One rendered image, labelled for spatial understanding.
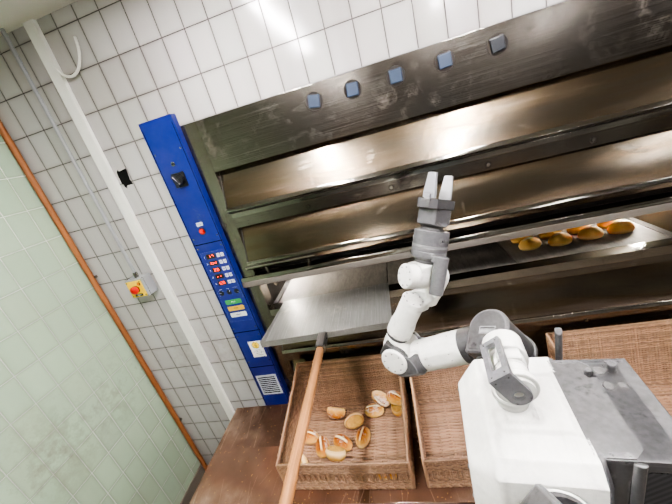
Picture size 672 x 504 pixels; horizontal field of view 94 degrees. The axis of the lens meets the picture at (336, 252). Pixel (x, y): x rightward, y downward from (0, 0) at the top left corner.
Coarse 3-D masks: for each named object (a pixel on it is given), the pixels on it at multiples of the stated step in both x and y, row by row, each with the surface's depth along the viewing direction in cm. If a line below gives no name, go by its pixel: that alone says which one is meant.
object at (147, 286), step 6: (144, 276) 156; (150, 276) 160; (126, 282) 156; (132, 282) 155; (144, 282) 156; (150, 282) 159; (144, 288) 156; (150, 288) 158; (156, 288) 162; (132, 294) 158; (138, 294) 157; (144, 294) 157; (150, 294) 158
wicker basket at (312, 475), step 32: (320, 384) 166; (352, 384) 162; (384, 384) 158; (288, 416) 146; (320, 416) 164; (384, 416) 154; (288, 448) 141; (352, 448) 143; (384, 448) 139; (320, 480) 129; (352, 480) 126; (384, 480) 123
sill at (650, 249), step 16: (656, 240) 127; (560, 256) 135; (576, 256) 132; (592, 256) 129; (608, 256) 127; (624, 256) 126; (640, 256) 125; (464, 272) 144; (480, 272) 140; (496, 272) 137; (512, 272) 135; (528, 272) 134; (544, 272) 133; (400, 288) 145; (448, 288) 142
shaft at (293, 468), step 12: (312, 372) 104; (312, 384) 99; (312, 396) 96; (300, 420) 88; (300, 432) 84; (300, 444) 81; (300, 456) 79; (288, 468) 76; (288, 480) 73; (288, 492) 71
